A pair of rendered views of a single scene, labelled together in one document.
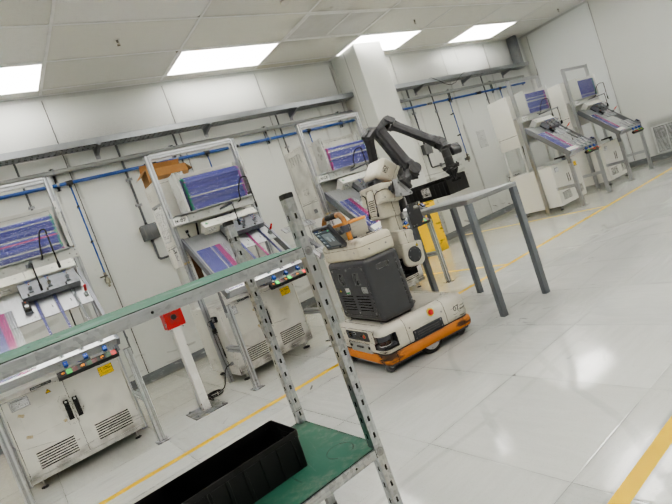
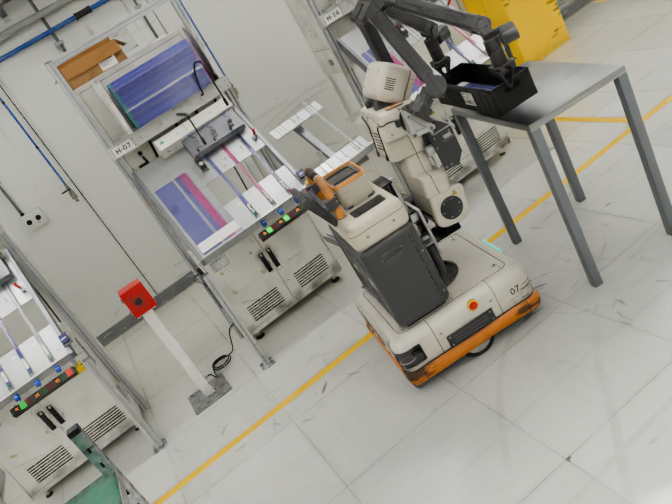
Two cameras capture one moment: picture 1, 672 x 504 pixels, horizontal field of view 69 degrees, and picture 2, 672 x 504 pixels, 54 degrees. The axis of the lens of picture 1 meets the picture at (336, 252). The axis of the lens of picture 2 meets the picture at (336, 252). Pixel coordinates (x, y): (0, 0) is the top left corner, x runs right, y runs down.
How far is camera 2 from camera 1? 1.29 m
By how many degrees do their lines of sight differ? 27
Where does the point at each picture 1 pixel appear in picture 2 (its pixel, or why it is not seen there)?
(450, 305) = (505, 288)
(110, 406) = (94, 407)
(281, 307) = (290, 240)
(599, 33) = not seen: outside the picture
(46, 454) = (38, 468)
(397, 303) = (421, 301)
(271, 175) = not seen: outside the picture
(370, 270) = (373, 267)
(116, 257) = (75, 159)
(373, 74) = not seen: outside the picture
